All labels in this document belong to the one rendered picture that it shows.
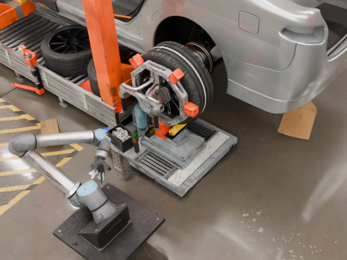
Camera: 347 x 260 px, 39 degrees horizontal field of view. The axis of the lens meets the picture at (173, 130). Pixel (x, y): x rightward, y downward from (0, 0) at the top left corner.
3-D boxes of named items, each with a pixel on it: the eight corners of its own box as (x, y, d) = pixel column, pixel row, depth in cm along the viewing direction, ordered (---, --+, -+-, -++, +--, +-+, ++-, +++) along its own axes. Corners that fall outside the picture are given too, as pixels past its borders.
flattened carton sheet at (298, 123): (318, 104, 497) (318, 102, 495) (308, 140, 461) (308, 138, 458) (289, 99, 506) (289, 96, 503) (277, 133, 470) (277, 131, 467)
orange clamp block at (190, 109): (189, 108, 379) (199, 112, 375) (183, 113, 375) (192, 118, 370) (189, 101, 374) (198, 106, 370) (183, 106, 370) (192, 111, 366)
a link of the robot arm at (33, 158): (89, 211, 360) (7, 146, 336) (79, 212, 374) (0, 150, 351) (99, 194, 367) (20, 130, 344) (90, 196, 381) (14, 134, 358)
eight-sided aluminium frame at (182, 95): (189, 131, 395) (187, 77, 357) (184, 135, 391) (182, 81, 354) (140, 104, 421) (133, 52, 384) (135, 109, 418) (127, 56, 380)
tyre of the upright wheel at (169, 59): (221, 67, 366) (155, 26, 389) (201, 83, 353) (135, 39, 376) (207, 124, 417) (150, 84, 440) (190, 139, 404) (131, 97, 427)
